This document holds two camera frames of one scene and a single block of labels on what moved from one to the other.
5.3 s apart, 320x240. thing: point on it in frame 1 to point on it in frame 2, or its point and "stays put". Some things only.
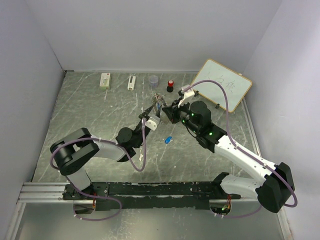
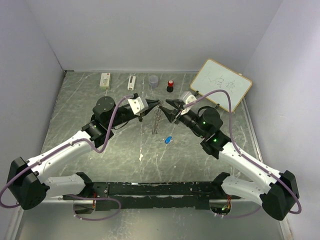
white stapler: x=131 y=85 stays put
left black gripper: x=146 y=112 to x=151 y=106
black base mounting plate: x=112 y=196 stays put
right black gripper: x=172 y=111 stays put
